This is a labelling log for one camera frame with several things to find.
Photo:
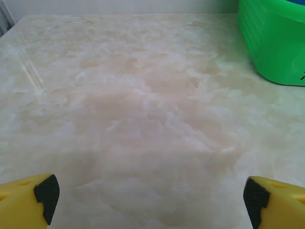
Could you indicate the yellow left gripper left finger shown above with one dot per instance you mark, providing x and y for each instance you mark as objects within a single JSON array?
[{"x": 19, "y": 205}]

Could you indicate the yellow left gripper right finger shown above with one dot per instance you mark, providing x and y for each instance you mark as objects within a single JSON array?
[{"x": 283, "y": 207}]

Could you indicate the blue printed t-shirt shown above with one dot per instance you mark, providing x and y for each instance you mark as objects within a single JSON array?
[{"x": 297, "y": 1}]

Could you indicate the green plastic basket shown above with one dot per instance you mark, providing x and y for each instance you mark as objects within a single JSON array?
[{"x": 274, "y": 47}]

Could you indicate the aluminium left frame post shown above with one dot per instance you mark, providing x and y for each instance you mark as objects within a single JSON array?
[{"x": 4, "y": 21}]

